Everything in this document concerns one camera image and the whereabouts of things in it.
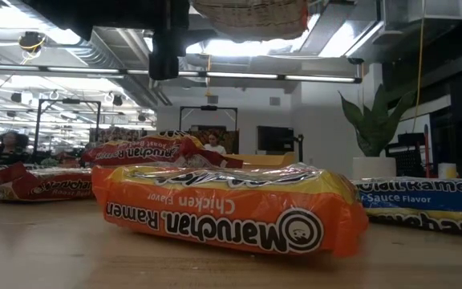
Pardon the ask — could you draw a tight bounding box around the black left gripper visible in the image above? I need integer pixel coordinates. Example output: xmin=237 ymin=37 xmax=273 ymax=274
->
xmin=94 ymin=0 xmax=194 ymax=80

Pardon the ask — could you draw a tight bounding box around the orange Maruchan chicken pack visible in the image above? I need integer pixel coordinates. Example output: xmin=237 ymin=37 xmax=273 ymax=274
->
xmin=190 ymin=0 xmax=310 ymax=43
xmin=91 ymin=162 xmax=371 ymax=258

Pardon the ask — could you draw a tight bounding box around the red Maruchan roast beef pack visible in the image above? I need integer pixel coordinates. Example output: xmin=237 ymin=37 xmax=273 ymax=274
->
xmin=80 ymin=131 xmax=245 ymax=169
xmin=0 ymin=162 xmax=95 ymax=203

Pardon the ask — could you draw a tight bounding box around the blue Maruchan soy sauce pack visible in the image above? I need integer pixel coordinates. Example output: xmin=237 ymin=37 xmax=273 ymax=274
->
xmin=351 ymin=176 xmax=462 ymax=237

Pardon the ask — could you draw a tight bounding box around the bright ceiling light panel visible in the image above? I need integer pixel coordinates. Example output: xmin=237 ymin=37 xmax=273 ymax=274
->
xmin=184 ymin=38 xmax=312 ymax=57

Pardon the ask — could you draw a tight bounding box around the long suspended light bar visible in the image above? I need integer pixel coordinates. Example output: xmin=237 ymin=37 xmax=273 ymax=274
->
xmin=0 ymin=62 xmax=363 ymax=84

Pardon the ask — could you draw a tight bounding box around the orange patterned board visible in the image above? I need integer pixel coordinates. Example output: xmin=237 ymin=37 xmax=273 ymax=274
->
xmin=89 ymin=126 xmax=156 ymax=142
xmin=188 ymin=124 xmax=240 ymax=156

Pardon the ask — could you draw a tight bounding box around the person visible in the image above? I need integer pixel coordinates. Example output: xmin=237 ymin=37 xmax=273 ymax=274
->
xmin=0 ymin=130 xmax=31 ymax=166
xmin=203 ymin=132 xmax=228 ymax=156

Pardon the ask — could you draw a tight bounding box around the black ceiling dome device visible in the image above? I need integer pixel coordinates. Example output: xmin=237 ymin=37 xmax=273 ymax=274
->
xmin=18 ymin=31 xmax=47 ymax=53

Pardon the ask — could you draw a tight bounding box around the black monitor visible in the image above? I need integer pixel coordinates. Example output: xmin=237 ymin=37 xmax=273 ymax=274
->
xmin=257 ymin=125 xmax=295 ymax=153

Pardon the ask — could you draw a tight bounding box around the yellow plastic bin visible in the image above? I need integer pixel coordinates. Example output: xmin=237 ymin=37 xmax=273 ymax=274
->
xmin=225 ymin=151 xmax=298 ymax=169

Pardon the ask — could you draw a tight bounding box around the snake plant in white pot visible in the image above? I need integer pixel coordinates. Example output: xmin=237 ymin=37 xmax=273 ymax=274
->
xmin=338 ymin=83 xmax=416 ymax=181

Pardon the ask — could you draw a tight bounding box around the black perforated cart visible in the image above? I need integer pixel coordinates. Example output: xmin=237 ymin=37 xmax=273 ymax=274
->
xmin=385 ymin=132 xmax=427 ymax=180

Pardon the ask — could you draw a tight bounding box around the white and yellow roll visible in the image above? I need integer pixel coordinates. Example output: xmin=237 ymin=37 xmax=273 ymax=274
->
xmin=438 ymin=162 xmax=459 ymax=181

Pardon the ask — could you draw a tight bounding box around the black robot station frame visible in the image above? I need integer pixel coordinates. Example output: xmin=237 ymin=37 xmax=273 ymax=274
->
xmin=178 ymin=105 xmax=239 ymax=140
xmin=33 ymin=98 xmax=103 ymax=161

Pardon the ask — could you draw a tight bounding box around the black stand post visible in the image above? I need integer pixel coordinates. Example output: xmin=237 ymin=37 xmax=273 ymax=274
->
xmin=293 ymin=133 xmax=305 ymax=164

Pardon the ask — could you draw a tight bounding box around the yellow hanging cable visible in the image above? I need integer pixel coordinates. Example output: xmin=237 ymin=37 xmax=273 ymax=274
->
xmin=413 ymin=0 xmax=427 ymax=121

